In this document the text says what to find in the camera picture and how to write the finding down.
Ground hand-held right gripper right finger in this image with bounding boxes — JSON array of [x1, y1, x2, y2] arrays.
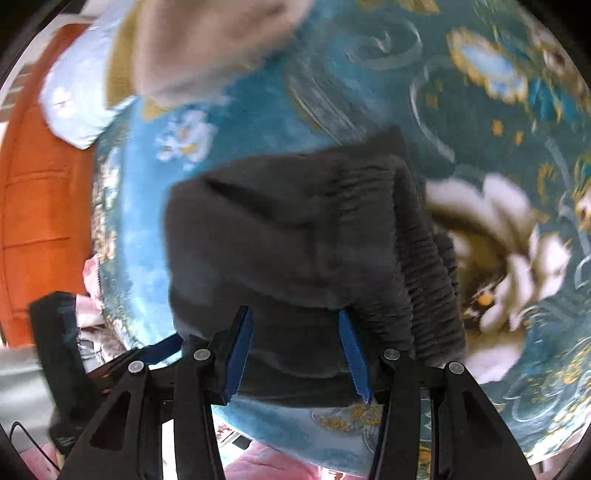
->
[[338, 310, 529, 480]]

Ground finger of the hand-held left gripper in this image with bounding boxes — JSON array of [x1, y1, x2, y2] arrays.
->
[[87, 333, 184, 394]]

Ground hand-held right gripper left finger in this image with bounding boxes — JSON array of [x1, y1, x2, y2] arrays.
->
[[60, 307, 254, 480]]

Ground dark grey pants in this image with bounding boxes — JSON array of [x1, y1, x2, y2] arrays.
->
[[164, 124, 468, 410]]

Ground pink patterned cloth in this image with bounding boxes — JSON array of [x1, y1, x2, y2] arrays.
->
[[75, 253, 136, 366]]

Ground person's pink clothing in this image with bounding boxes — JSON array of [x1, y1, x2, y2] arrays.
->
[[225, 442, 334, 480]]

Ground light blue floral quilt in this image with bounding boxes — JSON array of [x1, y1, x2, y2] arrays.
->
[[38, 0, 139, 151]]

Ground teal floral blanket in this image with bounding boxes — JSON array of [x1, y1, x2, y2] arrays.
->
[[89, 0, 591, 480]]

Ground beige and mustard garment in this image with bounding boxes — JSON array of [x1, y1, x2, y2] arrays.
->
[[105, 0, 320, 112]]

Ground black cable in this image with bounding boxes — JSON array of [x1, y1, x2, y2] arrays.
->
[[8, 419, 63, 472]]

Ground orange wooden bed frame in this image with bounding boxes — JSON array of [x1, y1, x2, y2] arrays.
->
[[0, 22, 101, 348]]

